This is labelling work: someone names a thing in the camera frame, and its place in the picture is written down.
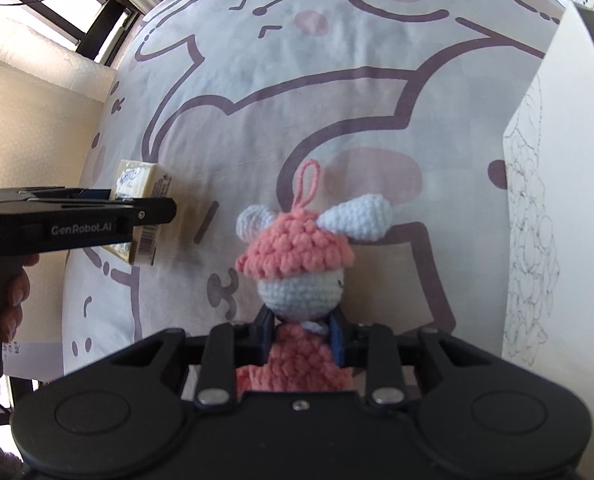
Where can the printed cartoon blanket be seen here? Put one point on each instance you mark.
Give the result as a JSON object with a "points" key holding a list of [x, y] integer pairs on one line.
{"points": [[327, 110]]}

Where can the window frame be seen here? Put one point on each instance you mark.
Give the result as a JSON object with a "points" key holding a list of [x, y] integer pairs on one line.
{"points": [[52, 5]]}

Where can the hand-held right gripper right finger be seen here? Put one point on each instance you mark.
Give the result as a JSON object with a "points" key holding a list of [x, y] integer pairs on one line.
{"points": [[337, 340]]}

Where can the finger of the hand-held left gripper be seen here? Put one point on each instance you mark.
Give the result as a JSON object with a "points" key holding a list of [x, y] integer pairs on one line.
{"points": [[72, 193], [154, 211]]}

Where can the small yellow packet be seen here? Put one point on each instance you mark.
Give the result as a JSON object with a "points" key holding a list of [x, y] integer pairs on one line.
{"points": [[137, 177]]}

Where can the white cardboard box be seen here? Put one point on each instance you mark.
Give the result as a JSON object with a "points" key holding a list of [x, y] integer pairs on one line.
{"points": [[577, 210]]}

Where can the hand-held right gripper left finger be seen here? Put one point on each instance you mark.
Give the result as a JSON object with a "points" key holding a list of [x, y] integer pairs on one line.
{"points": [[264, 340]]}

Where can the white printed paper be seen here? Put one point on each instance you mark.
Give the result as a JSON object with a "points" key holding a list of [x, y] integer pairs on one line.
{"points": [[34, 360]]}

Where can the pink crochet doll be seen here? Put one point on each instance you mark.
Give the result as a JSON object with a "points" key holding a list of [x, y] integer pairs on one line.
{"points": [[297, 245]]}

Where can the person's left hand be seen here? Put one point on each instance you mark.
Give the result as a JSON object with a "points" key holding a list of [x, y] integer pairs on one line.
{"points": [[14, 285]]}

